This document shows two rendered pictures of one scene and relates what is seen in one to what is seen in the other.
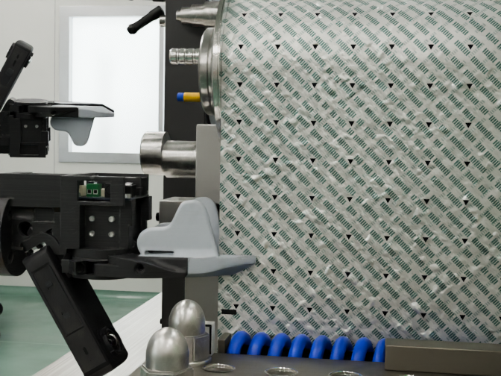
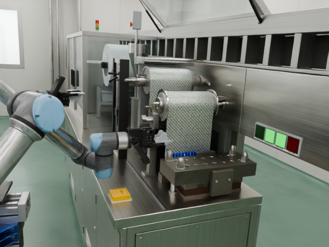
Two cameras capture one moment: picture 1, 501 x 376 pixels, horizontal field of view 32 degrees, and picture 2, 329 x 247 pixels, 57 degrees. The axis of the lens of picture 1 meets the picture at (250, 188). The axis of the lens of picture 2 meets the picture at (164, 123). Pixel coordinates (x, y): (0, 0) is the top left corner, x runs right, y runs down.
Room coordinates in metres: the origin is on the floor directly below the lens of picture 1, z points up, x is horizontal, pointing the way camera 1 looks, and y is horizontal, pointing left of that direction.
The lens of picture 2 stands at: (-0.42, 0.73, 1.49)
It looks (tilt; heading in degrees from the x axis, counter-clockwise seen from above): 13 degrees down; 328
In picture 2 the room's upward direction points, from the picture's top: 3 degrees clockwise
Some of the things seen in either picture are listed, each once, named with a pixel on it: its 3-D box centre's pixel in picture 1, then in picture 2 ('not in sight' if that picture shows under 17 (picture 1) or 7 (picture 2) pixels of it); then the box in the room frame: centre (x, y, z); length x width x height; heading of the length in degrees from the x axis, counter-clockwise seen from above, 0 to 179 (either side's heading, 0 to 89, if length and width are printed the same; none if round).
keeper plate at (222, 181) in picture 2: not in sight; (221, 182); (0.45, -0.12, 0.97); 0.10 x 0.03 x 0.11; 81
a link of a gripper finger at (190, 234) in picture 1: (194, 237); (164, 138); (0.68, 0.04, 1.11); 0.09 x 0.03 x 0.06; 80
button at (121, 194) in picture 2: not in sight; (119, 194); (0.63, 0.27, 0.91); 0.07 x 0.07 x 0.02; 81
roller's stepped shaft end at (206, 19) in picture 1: (202, 15); (129, 80); (1.01, 0.06, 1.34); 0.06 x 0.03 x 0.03; 81
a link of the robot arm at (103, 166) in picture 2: not in sight; (101, 163); (0.75, 0.31, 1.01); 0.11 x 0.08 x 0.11; 23
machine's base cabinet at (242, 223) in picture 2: not in sight; (119, 184); (1.67, -0.18, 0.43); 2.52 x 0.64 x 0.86; 171
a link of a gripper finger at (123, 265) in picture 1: (136, 263); (154, 143); (0.68, 0.09, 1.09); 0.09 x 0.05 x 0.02; 80
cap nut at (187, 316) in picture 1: (186, 330); (169, 155); (0.62, 0.04, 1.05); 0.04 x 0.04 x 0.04
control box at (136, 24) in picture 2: not in sight; (135, 20); (1.29, -0.10, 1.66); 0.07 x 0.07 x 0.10; 66
